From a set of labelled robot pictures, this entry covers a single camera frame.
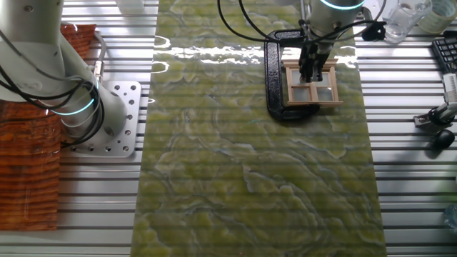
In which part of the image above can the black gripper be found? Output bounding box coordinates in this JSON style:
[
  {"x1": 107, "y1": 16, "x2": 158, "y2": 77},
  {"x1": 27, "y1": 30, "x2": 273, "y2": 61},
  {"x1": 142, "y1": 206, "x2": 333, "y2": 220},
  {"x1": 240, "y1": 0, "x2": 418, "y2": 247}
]
[{"x1": 298, "y1": 41, "x2": 333, "y2": 84}]

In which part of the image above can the miniature wooden sliding window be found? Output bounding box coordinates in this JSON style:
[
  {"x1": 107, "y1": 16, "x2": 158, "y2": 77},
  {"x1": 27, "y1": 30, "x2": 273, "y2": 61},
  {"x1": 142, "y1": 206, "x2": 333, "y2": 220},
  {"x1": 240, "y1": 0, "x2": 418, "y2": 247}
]
[{"x1": 281, "y1": 58, "x2": 344, "y2": 109}]

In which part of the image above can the black C-clamp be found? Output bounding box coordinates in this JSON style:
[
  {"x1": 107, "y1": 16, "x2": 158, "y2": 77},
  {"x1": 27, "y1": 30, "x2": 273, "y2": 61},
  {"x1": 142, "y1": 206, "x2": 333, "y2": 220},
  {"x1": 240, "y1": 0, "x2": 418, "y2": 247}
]
[{"x1": 263, "y1": 0, "x2": 322, "y2": 122}]

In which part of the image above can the clear glass cup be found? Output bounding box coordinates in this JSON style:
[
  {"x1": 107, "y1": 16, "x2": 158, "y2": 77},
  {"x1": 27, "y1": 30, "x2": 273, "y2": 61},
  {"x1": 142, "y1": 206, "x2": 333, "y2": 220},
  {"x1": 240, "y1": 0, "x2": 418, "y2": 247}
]
[{"x1": 380, "y1": 0, "x2": 433, "y2": 44}]

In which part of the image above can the green marble pattern mat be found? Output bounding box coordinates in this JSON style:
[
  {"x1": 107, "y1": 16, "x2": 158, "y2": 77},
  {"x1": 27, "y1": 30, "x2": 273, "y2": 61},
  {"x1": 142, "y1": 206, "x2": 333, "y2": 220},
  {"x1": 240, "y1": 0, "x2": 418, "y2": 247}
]
[{"x1": 130, "y1": 0, "x2": 388, "y2": 257}]

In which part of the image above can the black keyboard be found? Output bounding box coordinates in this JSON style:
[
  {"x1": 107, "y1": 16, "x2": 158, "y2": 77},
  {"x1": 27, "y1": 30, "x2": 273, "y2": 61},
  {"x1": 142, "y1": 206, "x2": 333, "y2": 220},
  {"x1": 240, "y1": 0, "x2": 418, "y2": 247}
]
[{"x1": 431, "y1": 35, "x2": 457, "y2": 74}]

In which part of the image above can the roll of clear tape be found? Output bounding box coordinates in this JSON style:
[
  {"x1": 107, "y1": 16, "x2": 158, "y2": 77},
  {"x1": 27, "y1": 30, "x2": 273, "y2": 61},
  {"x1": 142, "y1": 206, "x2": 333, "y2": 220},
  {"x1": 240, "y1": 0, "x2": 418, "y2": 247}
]
[{"x1": 417, "y1": 0, "x2": 457, "y2": 35}]

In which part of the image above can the black computer mouse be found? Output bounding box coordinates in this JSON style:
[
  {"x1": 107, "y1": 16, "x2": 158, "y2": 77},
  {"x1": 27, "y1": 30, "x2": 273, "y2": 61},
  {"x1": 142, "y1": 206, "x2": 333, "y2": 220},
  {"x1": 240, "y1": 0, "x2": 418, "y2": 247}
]
[{"x1": 426, "y1": 128, "x2": 456, "y2": 151}]

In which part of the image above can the silver depth camera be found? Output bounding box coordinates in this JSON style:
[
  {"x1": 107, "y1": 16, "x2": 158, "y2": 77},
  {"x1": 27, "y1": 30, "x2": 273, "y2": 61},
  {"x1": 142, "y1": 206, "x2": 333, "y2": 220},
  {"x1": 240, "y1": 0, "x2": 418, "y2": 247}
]
[{"x1": 441, "y1": 73, "x2": 457, "y2": 105}]

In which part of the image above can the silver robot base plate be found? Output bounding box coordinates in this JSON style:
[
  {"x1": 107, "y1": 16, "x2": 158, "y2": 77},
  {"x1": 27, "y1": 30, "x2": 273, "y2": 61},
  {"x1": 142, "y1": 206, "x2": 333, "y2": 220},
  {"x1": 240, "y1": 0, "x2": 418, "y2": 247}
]
[{"x1": 69, "y1": 80, "x2": 143, "y2": 158}]

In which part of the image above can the grey robot power cable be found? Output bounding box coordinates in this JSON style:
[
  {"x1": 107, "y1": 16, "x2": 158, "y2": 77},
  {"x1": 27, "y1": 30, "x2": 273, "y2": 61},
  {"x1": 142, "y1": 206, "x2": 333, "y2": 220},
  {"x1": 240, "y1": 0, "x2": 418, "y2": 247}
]
[{"x1": 93, "y1": 30, "x2": 107, "y2": 83}]

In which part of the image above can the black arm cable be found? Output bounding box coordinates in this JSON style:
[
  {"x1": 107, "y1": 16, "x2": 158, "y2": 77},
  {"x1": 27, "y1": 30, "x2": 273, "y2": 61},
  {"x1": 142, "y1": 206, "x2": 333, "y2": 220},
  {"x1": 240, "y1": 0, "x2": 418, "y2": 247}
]
[{"x1": 0, "y1": 0, "x2": 388, "y2": 149}]

